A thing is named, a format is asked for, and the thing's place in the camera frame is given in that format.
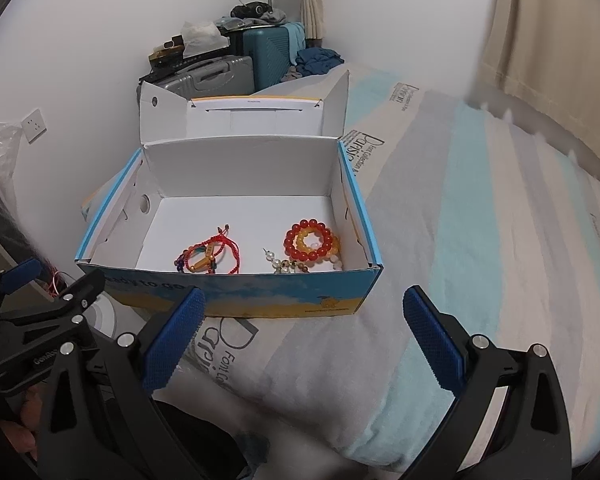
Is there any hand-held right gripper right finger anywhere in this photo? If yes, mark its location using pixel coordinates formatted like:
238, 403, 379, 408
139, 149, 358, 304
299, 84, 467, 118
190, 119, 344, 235
397, 285, 573, 480

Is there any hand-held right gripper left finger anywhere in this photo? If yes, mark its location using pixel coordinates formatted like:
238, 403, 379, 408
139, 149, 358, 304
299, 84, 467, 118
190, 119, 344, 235
37, 287, 206, 480

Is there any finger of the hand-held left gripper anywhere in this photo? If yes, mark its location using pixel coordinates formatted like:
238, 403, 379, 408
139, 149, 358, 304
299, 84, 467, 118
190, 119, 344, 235
0, 269, 106, 341
0, 258, 43, 313

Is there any large red string bracelet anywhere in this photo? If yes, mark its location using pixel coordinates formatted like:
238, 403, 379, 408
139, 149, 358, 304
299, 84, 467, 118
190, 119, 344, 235
195, 225, 242, 276

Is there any white pearl string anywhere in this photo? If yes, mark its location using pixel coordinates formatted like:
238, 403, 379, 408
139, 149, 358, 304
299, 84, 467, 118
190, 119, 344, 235
262, 247, 301, 275

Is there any yellow bead bracelet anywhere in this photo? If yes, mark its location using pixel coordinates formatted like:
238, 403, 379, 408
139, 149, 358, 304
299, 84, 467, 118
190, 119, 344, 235
297, 230, 342, 262

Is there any brown wooden bead bracelet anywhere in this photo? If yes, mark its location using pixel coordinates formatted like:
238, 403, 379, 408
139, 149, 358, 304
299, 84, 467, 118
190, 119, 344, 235
280, 257, 312, 275

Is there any red bead bracelet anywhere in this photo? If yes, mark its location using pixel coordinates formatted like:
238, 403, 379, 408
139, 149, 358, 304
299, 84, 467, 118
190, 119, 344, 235
284, 217, 333, 262

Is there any blue and yellow cardboard box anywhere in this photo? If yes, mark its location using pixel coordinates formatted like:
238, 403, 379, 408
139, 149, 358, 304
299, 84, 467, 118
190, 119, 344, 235
75, 70, 383, 318

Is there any person's left hand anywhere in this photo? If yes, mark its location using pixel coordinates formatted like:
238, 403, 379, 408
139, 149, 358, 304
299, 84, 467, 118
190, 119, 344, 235
0, 391, 44, 456

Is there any white round object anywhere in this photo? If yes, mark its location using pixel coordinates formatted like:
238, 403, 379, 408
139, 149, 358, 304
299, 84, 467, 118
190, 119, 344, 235
87, 295, 122, 341

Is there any striped bed sheet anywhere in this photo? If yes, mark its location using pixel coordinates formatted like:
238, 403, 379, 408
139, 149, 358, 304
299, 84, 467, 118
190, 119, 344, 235
150, 65, 600, 480

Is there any grey suitcase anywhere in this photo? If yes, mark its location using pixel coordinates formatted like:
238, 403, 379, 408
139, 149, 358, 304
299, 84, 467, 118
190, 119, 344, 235
140, 55, 255, 103

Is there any white plastic bag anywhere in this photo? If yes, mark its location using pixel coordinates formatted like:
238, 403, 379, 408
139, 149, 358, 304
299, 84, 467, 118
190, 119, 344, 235
181, 20, 223, 56

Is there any teal suitcase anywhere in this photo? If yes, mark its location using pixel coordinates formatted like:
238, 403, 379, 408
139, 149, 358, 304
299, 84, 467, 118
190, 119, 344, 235
240, 22, 306, 93

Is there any pile of blue clothes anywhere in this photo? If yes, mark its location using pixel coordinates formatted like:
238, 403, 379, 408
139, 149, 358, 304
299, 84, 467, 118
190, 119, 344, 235
295, 47, 342, 77

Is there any beige curtain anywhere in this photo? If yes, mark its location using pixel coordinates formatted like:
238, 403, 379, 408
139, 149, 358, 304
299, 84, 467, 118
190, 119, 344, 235
300, 0, 327, 51
470, 0, 600, 186

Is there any white wall socket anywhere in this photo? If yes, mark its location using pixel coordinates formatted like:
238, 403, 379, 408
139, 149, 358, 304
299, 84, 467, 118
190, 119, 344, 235
22, 108, 47, 143

